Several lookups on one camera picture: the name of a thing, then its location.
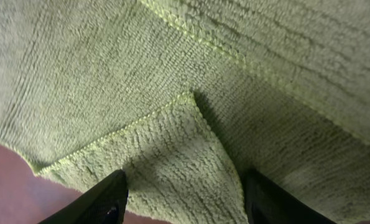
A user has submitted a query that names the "light green microfiber cloth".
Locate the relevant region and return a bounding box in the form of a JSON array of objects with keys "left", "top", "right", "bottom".
[{"left": 0, "top": 0, "right": 370, "bottom": 223}]

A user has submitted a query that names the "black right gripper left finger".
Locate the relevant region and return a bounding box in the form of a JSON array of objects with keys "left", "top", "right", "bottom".
[{"left": 40, "top": 170, "right": 129, "bottom": 224}]

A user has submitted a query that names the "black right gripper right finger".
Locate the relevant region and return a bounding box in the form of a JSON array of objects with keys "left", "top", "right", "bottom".
[{"left": 243, "top": 169, "right": 335, "bottom": 224}]

